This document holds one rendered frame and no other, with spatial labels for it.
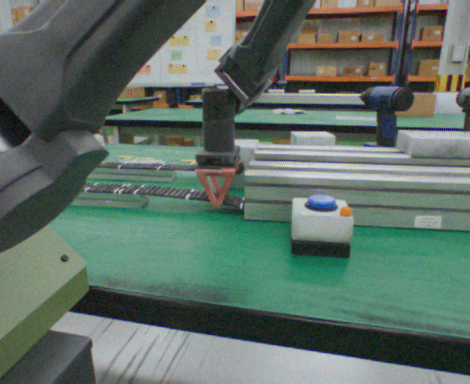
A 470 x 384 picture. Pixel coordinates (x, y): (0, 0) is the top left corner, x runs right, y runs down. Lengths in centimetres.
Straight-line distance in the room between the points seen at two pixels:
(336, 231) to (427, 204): 20
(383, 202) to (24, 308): 51
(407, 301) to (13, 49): 42
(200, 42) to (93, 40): 345
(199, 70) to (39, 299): 336
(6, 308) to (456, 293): 47
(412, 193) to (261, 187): 24
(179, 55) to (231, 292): 338
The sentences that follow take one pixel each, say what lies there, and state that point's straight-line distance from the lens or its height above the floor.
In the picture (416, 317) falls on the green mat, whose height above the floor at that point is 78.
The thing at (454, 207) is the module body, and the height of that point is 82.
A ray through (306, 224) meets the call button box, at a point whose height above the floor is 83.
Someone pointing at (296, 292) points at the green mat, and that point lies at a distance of 44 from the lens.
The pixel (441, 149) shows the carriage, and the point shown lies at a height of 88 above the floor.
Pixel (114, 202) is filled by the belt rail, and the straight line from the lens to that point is 73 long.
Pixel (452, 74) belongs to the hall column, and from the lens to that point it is 645.
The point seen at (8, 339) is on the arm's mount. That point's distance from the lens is 38.
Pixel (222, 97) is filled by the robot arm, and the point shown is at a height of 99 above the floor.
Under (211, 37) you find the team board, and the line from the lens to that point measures 363.
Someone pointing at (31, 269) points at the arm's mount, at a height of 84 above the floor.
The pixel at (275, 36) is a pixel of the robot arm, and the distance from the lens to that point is 51.
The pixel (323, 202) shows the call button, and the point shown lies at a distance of 52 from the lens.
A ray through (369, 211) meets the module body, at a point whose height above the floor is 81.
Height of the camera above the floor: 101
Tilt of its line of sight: 17 degrees down
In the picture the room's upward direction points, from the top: straight up
